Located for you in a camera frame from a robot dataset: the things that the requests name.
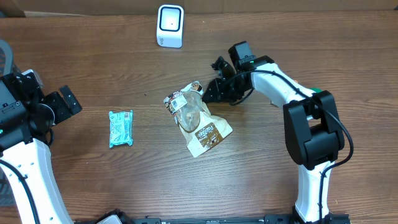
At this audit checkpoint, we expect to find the beige snack bag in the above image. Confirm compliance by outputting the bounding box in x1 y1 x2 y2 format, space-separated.
163 81 233 157

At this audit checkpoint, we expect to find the teal wipes packet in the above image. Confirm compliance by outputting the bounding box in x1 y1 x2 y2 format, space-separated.
109 110 134 148

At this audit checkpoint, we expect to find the green lid jar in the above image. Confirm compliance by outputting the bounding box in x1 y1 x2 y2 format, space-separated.
311 88 323 93

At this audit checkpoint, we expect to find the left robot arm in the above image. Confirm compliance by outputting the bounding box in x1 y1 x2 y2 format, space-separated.
1 70 82 223

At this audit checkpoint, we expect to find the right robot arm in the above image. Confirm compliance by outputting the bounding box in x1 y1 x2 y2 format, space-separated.
203 41 349 223

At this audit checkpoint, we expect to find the white barcode scanner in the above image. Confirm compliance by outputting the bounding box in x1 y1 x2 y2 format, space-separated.
156 4 184 49

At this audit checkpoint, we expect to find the grey plastic mesh basket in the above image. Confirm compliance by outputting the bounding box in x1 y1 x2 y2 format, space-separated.
1 40 14 75

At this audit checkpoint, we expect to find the cardboard backboard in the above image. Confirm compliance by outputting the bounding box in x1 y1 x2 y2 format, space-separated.
1 0 397 17

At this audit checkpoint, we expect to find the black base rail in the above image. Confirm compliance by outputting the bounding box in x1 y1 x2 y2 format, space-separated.
74 208 352 224

